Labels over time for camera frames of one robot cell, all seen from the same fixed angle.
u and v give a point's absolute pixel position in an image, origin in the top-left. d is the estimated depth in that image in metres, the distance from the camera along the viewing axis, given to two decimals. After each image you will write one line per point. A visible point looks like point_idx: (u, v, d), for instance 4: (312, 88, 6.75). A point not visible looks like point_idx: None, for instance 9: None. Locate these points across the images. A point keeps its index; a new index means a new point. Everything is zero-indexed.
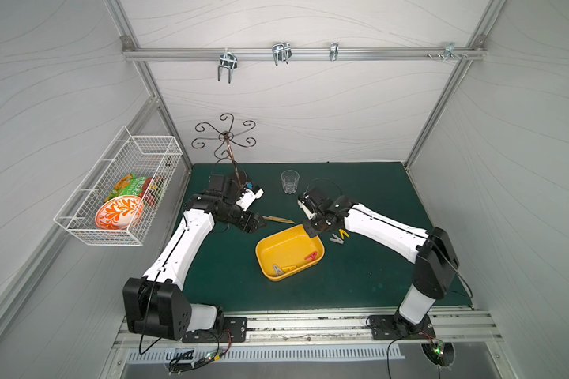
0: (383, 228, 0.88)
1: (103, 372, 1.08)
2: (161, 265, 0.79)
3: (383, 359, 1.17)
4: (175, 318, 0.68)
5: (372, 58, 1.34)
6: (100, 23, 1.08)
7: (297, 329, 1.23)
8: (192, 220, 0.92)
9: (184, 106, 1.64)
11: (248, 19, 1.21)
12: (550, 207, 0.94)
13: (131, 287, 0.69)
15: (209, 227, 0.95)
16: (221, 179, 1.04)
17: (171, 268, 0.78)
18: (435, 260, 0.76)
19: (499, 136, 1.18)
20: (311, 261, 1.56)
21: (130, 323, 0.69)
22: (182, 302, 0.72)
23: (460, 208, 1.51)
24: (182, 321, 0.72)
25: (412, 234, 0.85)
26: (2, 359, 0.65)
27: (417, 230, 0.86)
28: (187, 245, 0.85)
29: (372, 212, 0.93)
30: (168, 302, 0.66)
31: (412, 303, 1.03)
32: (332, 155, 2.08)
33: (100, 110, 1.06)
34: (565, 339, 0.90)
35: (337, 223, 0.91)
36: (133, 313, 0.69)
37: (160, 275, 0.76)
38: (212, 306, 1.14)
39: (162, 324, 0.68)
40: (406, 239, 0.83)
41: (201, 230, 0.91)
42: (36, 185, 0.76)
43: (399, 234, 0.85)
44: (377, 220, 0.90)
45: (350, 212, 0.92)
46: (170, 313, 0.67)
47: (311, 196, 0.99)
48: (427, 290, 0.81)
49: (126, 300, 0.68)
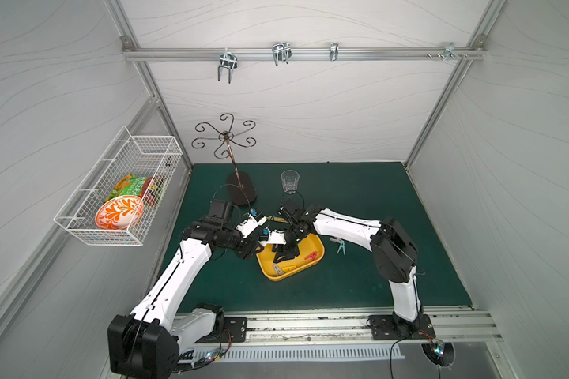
0: (344, 227, 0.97)
1: (103, 372, 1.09)
2: (151, 302, 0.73)
3: (384, 359, 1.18)
4: (160, 363, 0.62)
5: (372, 58, 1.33)
6: (100, 22, 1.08)
7: (298, 329, 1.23)
8: (187, 251, 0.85)
9: (184, 106, 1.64)
11: (248, 19, 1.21)
12: (550, 207, 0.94)
13: (115, 326, 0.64)
15: (205, 257, 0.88)
16: (223, 205, 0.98)
17: (160, 307, 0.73)
18: (389, 245, 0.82)
19: (499, 136, 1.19)
20: (311, 262, 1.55)
21: (112, 363, 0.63)
22: (168, 345, 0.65)
23: (460, 208, 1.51)
24: (168, 363, 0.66)
25: (367, 226, 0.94)
26: (1, 360, 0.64)
27: (372, 222, 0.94)
28: (180, 281, 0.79)
29: (336, 214, 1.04)
30: (153, 344, 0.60)
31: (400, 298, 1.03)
32: (333, 154, 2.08)
33: (100, 110, 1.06)
34: (565, 339, 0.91)
35: (308, 228, 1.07)
36: (114, 354, 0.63)
37: (148, 313, 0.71)
38: (210, 313, 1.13)
39: (145, 368, 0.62)
40: (363, 232, 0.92)
41: (195, 263, 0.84)
42: (36, 185, 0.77)
43: (356, 228, 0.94)
44: (340, 219, 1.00)
45: (318, 217, 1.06)
46: (155, 358, 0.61)
47: (286, 206, 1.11)
48: (390, 275, 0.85)
49: (109, 339, 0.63)
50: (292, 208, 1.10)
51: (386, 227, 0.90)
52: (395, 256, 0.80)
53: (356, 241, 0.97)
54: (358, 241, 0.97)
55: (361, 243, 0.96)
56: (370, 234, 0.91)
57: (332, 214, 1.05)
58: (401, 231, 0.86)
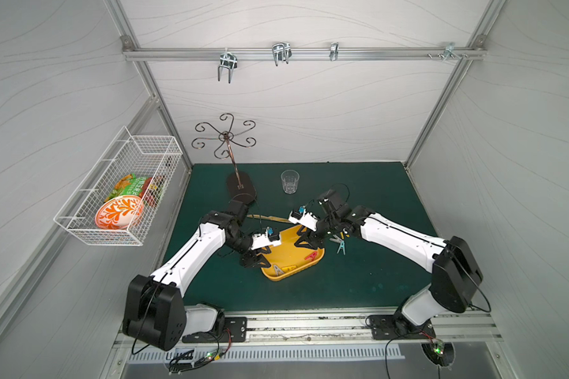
0: (402, 238, 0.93)
1: (103, 372, 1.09)
2: (169, 268, 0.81)
3: (381, 360, 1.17)
4: (170, 325, 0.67)
5: (373, 58, 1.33)
6: (100, 22, 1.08)
7: (298, 329, 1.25)
8: (207, 232, 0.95)
9: (184, 106, 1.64)
11: (248, 19, 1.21)
12: (549, 207, 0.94)
13: (135, 285, 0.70)
15: (218, 241, 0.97)
16: (239, 204, 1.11)
17: (178, 273, 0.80)
18: (454, 271, 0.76)
19: (499, 136, 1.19)
20: (311, 262, 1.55)
21: (126, 320, 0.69)
22: (179, 312, 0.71)
23: (460, 208, 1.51)
24: (175, 331, 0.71)
25: (429, 243, 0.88)
26: (1, 361, 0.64)
27: (435, 239, 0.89)
28: (197, 255, 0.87)
29: (388, 222, 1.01)
30: (167, 305, 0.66)
31: (418, 304, 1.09)
32: (333, 154, 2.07)
33: (100, 110, 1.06)
34: (565, 338, 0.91)
35: (352, 230, 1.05)
36: (130, 313, 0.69)
37: (167, 276, 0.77)
38: (213, 309, 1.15)
39: (156, 328, 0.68)
40: (423, 248, 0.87)
41: (211, 243, 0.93)
42: (36, 185, 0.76)
43: (416, 242, 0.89)
44: (393, 229, 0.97)
45: (367, 222, 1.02)
46: (167, 318, 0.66)
47: (330, 199, 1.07)
48: (446, 302, 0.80)
49: (128, 296, 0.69)
50: (336, 202, 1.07)
51: (449, 246, 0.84)
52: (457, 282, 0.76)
53: (411, 257, 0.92)
54: (413, 257, 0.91)
55: (416, 259, 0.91)
56: (432, 253, 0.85)
57: (384, 222, 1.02)
58: (467, 254, 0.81)
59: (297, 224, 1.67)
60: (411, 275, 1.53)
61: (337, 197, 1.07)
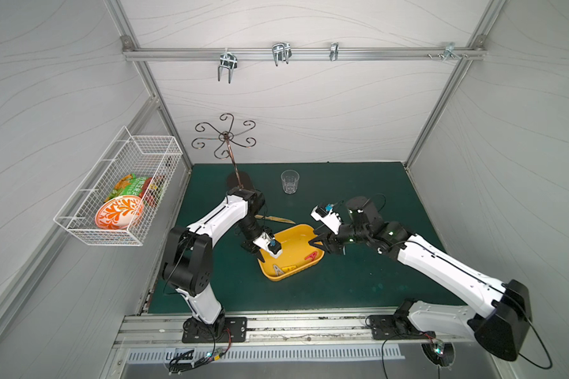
0: (453, 272, 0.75)
1: (103, 372, 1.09)
2: (202, 223, 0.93)
3: (378, 360, 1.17)
4: (201, 271, 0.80)
5: (373, 57, 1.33)
6: (100, 22, 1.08)
7: (298, 329, 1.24)
8: (233, 201, 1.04)
9: (184, 106, 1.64)
11: (248, 19, 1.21)
12: (550, 207, 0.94)
13: (172, 234, 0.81)
15: (242, 212, 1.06)
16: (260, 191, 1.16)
17: (209, 227, 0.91)
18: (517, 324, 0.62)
19: (499, 136, 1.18)
20: (311, 262, 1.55)
21: (163, 264, 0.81)
22: (208, 260, 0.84)
23: (460, 208, 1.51)
24: (203, 277, 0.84)
25: (487, 285, 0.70)
26: (0, 361, 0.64)
27: (492, 281, 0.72)
28: (225, 215, 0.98)
29: (434, 249, 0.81)
30: (202, 251, 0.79)
31: (435, 319, 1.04)
32: (333, 154, 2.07)
33: (100, 110, 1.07)
34: (564, 338, 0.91)
35: (387, 251, 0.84)
36: (167, 257, 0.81)
37: (201, 228, 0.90)
38: (218, 304, 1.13)
39: (188, 273, 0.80)
40: (480, 290, 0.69)
41: (237, 210, 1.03)
42: (36, 185, 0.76)
43: (470, 282, 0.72)
44: (441, 260, 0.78)
45: (408, 245, 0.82)
46: (201, 263, 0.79)
47: (367, 210, 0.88)
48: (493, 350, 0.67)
49: (167, 242, 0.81)
50: (371, 214, 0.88)
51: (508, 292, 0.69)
52: (520, 337, 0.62)
53: (458, 294, 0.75)
54: (461, 294, 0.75)
55: (464, 298, 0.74)
56: (491, 299, 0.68)
57: (427, 246, 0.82)
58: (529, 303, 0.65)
59: (301, 225, 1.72)
60: (411, 275, 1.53)
61: (373, 209, 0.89)
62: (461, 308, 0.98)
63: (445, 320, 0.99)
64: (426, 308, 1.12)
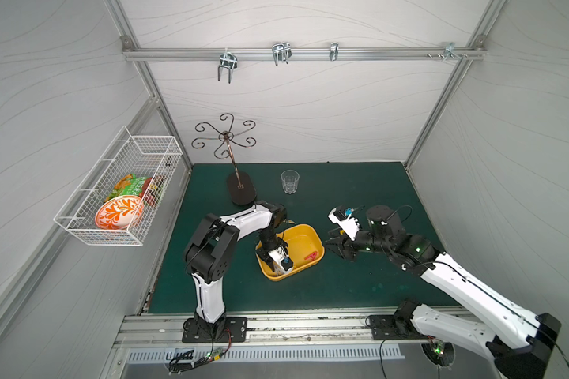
0: (485, 300, 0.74)
1: (103, 372, 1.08)
2: (232, 217, 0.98)
3: (377, 359, 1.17)
4: (220, 259, 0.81)
5: (373, 58, 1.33)
6: (100, 22, 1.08)
7: (298, 329, 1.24)
8: (261, 208, 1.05)
9: (184, 106, 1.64)
11: (248, 19, 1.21)
12: (550, 207, 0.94)
13: (208, 220, 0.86)
15: (267, 221, 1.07)
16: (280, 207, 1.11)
17: (238, 222, 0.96)
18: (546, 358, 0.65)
19: (499, 136, 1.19)
20: (311, 261, 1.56)
21: (190, 245, 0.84)
22: (231, 251, 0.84)
23: (459, 208, 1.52)
24: (220, 268, 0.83)
25: (520, 317, 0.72)
26: None
27: (525, 313, 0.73)
28: (251, 219, 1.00)
29: (465, 272, 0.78)
30: (227, 240, 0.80)
31: (446, 330, 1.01)
32: (333, 154, 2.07)
33: (100, 110, 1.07)
34: (565, 337, 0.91)
35: (412, 267, 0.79)
36: (196, 239, 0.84)
37: (230, 221, 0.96)
38: (221, 306, 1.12)
39: (209, 260, 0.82)
40: (515, 324, 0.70)
41: (262, 217, 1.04)
42: (36, 185, 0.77)
43: (503, 313, 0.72)
44: (472, 285, 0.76)
45: (437, 265, 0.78)
46: (223, 251, 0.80)
47: (391, 222, 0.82)
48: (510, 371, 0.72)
49: (201, 225, 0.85)
50: (395, 227, 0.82)
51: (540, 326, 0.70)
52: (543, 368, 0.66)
53: (486, 320, 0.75)
54: (487, 321, 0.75)
55: (490, 325, 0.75)
56: (525, 333, 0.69)
57: (457, 269, 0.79)
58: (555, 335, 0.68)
59: (301, 225, 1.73)
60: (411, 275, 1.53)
61: (396, 220, 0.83)
62: (476, 324, 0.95)
63: (458, 332, 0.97)
64: (432, 315, 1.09)
